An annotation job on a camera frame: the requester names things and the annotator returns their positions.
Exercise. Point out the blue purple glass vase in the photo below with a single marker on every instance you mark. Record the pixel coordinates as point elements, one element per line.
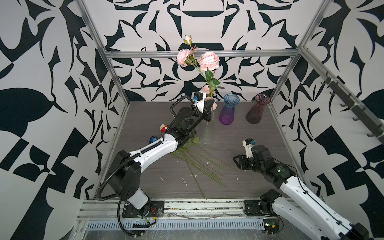
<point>227,114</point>

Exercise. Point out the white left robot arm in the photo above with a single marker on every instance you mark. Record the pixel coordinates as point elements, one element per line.
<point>123,178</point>

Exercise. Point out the pink peony stem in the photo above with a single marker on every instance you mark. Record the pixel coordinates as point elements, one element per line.
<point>206,64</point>

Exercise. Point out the pink carnation spray stem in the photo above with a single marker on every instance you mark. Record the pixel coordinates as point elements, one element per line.
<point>207,95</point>

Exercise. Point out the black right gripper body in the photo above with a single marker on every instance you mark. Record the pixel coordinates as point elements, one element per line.
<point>257,167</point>

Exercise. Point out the aluminium front rail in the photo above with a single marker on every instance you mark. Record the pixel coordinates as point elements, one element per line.
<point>189,209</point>

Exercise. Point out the blue artificial rose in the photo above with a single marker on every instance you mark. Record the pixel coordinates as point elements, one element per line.
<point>153,139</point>

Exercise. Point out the red artificial rose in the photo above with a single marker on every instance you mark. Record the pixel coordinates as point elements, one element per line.
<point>164,129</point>

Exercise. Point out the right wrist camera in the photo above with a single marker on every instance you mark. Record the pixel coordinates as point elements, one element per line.
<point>248,144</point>

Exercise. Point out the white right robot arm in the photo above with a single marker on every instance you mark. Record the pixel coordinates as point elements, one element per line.
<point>294,201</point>

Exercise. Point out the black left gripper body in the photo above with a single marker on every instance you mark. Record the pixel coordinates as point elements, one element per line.
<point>202,115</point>

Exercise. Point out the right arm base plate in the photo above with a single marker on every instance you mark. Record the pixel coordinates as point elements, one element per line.
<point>255,207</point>

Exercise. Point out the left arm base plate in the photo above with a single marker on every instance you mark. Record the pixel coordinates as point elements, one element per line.
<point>150,209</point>

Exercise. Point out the wall hook rail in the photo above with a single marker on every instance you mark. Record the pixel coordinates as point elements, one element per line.
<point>351,102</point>

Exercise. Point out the clear ribbed glass vase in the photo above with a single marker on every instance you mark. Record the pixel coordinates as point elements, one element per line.
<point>208,127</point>

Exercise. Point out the white cable duct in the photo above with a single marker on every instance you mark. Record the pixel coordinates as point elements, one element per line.
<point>200,224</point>

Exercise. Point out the dark red glass vase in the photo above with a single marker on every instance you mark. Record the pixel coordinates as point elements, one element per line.
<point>255,114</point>

